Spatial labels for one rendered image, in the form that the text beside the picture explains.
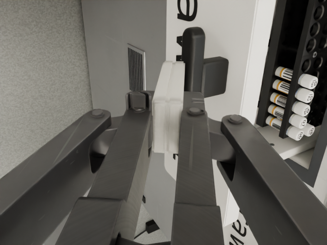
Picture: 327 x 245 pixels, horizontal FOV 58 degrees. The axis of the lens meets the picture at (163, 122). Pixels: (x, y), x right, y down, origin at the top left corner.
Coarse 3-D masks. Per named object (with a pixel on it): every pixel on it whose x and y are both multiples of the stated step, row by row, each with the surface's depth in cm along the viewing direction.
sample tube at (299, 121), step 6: (270, 108) 33; (276, 108) 32; (282, 108) 32; (276, 114) 32; (282, 114) 31; (294, 114) 30; (294, 120) 30; (300, 120) 30; (306, 120) 30; (300, 126) 30
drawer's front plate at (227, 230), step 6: (240, 216) 43; (240, 222) 44; (228, 228) 47; (246, 228) 43; (228, 234) 47; (234, 234) 46; (246, 234) 43; (252, 234) 42; (228, 240) 48; (240, 240) 45; (246, 240) 43; (252, 240) 42
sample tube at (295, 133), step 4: (272, 116) 33; (268, 120) 33; (272, 120) 33; (276, 120) 32; (280, 120) 32; (272, 124) 33; (276, 124) 32; (280, 124) 32; (276, 128) 32; (288, 128) 31; (292, 128) 31; (296, 128) 31; (288, 132) 31; (292, 132) 31; (296, 132) 30; (300, 132) 30; (292, 136) 31; (296, 136) 30; (300, 136) 31
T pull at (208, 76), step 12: (192, 36) 19; (204, 36) 19; (192, 48) 19; (204, 48) 20; (192, 60) 20; (204, 60) 21; (216, 60) 21; (192, 72) 20; (204, 72) 21; (216, 72) 21; (192, 84) 20; (204, 84) 21; (216, 84) 22; (204, 96) 22
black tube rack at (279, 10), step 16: (288, 0) 27; (304, 0) 29; (288, 16) 28; (304, 16) 29; (272, 32) 29; (288, 32) 29; (320, 32) 27; (272, 48) 30; (288, 48) 30; (320, 48) 29; (272, 64) 30; (288, 64) 31; (320, 64) 29; (272, 80) 31; (288, 80) 33; (320, 80) 30; (320, 96) 32; (320, 112) 33
